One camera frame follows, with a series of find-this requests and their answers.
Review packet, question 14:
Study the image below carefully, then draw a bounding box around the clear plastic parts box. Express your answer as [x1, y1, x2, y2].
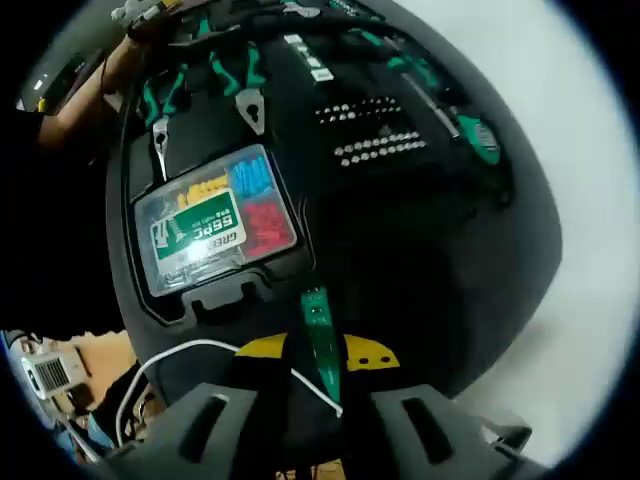
[132, 143, 300, 300]

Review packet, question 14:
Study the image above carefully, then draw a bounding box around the white cable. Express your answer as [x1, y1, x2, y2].
[114, 338, 346, 451]

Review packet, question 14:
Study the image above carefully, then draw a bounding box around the green handled screwdriver tool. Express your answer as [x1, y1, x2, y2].
[387, 53, 462, 140]

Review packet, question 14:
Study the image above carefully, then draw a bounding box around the green tester pen tool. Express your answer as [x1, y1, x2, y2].
[299, 285, 345, 407]

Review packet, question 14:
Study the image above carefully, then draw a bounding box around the set of silver socket bits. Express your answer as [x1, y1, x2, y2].
[314, 102, 430, 169]

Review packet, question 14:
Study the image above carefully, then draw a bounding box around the black toolbox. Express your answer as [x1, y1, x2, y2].
[104, 0, 516, 329]

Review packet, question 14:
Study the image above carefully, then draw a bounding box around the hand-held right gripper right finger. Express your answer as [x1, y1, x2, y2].
[342, 333, 547, 480]

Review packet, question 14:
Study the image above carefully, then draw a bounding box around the person's left hand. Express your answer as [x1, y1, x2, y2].
[125, 13, 159, 51]

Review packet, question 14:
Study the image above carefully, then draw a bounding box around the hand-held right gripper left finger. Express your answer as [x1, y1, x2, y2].
[99, 333, 301, 480]

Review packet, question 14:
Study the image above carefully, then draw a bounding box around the white vented device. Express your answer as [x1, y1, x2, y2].
[19, 348, 85, 401]

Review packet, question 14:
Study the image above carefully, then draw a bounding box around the green needle-nose pliers tool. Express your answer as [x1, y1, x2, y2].
[138, 63, 190, 182]

